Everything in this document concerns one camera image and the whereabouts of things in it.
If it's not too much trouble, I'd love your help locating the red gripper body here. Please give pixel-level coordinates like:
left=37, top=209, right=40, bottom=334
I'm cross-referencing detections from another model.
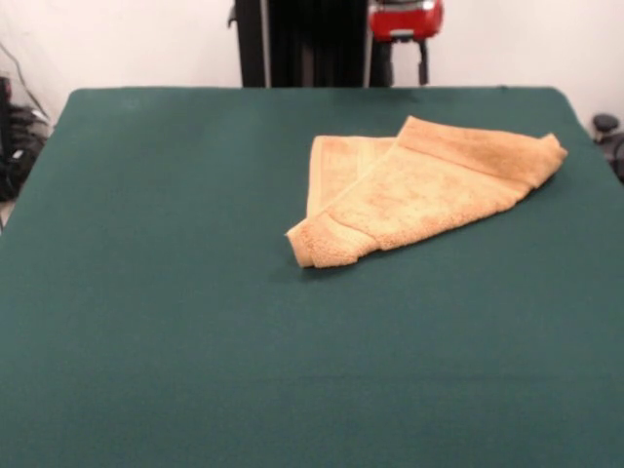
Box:
left=368, top=0, right=447, bottom=44

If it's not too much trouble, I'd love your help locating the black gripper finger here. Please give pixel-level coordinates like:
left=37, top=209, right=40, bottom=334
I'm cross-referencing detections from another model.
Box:
left=378, top=41, right=396, bottom=88
left=415, top=39, right=431, bottom=86

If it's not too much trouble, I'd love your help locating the tan terry towel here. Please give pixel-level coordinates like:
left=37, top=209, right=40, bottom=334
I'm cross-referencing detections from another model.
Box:
left=283, top=114, right=569, bottom=270

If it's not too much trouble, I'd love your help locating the dark stand base with knob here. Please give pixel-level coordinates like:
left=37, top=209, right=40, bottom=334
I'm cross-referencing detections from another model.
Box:
left=592, top=113, right=624, bottom=185
left=0, top=75, right=50, bottom=202

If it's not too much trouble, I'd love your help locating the dark green table cloth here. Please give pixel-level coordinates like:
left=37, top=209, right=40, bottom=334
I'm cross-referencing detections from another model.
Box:
left=0, top=85, right=624, bottom=468

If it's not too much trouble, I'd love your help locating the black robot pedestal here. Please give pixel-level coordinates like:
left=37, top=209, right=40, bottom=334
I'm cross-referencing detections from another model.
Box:
left=226, top=0, right=405, bottom=89

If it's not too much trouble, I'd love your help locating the thin grey cable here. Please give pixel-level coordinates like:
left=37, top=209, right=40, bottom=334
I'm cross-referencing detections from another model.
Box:
left=0, top=41, right=50, bottom=119

